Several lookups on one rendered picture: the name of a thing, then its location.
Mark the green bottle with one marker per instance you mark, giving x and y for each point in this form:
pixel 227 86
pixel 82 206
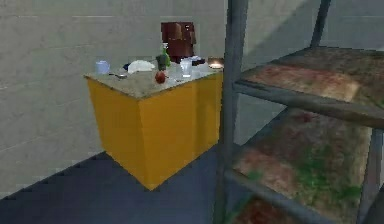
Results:
pixel 163 60

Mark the clear drinking glass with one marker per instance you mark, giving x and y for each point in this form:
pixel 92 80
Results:
pixel 186 68

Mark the pale blue mug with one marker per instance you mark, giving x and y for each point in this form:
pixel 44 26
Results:
pixel 102 67

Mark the red apple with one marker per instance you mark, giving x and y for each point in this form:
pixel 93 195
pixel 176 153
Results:
pixel 160 77

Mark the silver spoon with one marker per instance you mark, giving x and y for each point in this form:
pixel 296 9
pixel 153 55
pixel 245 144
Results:
pixel 119 75

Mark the dark frying pan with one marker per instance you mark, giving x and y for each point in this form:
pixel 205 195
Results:
pixel 215 62

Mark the grey metal shelf rack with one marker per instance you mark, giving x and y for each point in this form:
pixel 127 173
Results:
pixel 300 133

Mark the dark red coffee machine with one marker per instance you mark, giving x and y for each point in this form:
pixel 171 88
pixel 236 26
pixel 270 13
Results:
pixel 178 39

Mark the dark blue bowl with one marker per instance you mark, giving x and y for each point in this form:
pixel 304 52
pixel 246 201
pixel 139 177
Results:
pixel 198 61

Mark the white cloth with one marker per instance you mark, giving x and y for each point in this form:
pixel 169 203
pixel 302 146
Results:
pixel 140 65

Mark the yellow kitchen counter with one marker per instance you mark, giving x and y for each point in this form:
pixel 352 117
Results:
pixel 173 126

